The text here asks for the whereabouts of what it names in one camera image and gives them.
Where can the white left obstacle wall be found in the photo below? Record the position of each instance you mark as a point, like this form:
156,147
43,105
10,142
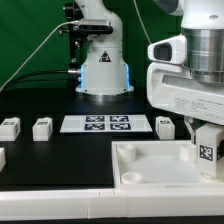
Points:
2,158

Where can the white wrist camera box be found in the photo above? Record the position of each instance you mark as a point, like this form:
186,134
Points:
171,51

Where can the white tag base sheet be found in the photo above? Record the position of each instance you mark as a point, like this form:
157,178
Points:
105,123

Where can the white square tabletop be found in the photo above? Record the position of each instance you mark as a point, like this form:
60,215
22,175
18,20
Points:
160,164

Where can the black camera on mount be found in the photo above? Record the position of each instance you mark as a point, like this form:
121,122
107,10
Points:
79,28

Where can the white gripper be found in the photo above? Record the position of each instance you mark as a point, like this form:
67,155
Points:
171,88

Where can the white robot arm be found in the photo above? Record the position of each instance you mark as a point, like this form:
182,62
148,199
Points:
104,72

